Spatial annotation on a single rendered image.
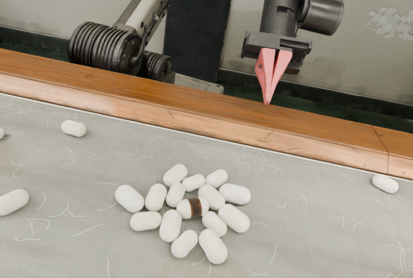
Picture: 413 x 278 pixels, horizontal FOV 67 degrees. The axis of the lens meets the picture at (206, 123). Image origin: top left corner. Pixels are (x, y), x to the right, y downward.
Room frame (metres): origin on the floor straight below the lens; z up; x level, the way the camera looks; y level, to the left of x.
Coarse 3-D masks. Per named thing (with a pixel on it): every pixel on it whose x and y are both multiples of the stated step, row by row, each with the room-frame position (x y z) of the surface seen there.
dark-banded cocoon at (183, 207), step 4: (184, 200) 0.24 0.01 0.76; (200, 200) 0.25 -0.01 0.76; (204, 200) 0.25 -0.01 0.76; (180, 204) 0.24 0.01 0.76; (184, 204) 0.24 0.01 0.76; (188, 204) 0.24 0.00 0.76; (204, 204) 0.24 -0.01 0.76; (208, 204) 0.25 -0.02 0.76; (176, 208) 0.24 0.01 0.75; (180, 208) 0.23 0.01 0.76; (184, 208) 0.23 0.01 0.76; (188, 208) 0.23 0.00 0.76; (204, 208) 0.24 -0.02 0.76; (208, 208) 0.25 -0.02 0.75; (180, 212) 0.23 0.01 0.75; (184, 212) 0.23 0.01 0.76; (188, 212) 0.23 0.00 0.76; (204, 212) 0.24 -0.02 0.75; (184, 216) 0.23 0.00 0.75; (188, 216) 0.23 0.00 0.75
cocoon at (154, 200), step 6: (156, 186) 0.26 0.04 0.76; (162, 186) 0.26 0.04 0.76; (150, 192) 0.25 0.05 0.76; (156, 192) 0.25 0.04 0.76; (162, 192) 0.25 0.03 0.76; (150, 198) 0.24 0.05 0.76; (156, 198) 0.24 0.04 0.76; (162, 198) 0.25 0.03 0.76; (150, 204) 0.23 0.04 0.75; (156, 204) 0.24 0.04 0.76; (162, 204) 0.24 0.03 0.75; (150, 210) 0.23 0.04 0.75; (156, 210) 0.23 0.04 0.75
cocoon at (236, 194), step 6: (222, 186) 0.28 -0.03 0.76; (228, 186) 0.28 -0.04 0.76; (234, 186) 0.28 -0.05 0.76; (240, 186) 0.28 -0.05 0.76; (222, 192) 0.27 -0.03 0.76; (228, 192) 0.27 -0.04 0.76; (234, 192) 0.27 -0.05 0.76; (240, 192) 0.27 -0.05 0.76; (246, 192) 0.27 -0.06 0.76; (228, 198) 0.27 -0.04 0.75; (234, 198) 0.27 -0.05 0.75; (240, 198) 0.27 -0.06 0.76; (246, 198) 0.27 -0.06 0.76; (240, 204) 0.27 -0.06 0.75
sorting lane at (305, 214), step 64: (128, 128) 0.39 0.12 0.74; (0, 192) 0.23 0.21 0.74; (64, 192) 0.24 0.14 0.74; (192, 192) 0.28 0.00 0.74; (256, 192) 0.30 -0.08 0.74; (320, 192) 0.32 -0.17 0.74; (384, 192) 0.35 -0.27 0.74; (0, 256) 0.16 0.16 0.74; (64, 256) 0.17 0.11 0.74; (128, 256) 0.18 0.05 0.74; (192, 256) 0.19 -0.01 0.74; (256, 256) 0.21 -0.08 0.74; (320, 256) 0.22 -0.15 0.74; (384, 256) 0.24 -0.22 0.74
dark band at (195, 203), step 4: (188, 200) 0.24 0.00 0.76; (192, 200) 0.25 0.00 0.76; (196, 200) 0.25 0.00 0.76; (192, 204) 0.24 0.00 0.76; (196, 204) 0.24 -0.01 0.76; (200, 204) 0.24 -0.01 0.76; (192, 208) 0.24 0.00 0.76; (196, 208) 0.24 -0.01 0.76; (200, 208) 0.24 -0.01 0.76; (192, 212) 0.23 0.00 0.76; (196, 212) 0.24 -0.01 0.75; (200, 212) 0.24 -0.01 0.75; (192, 216) 0.23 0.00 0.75; (196, 216) 0.24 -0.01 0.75
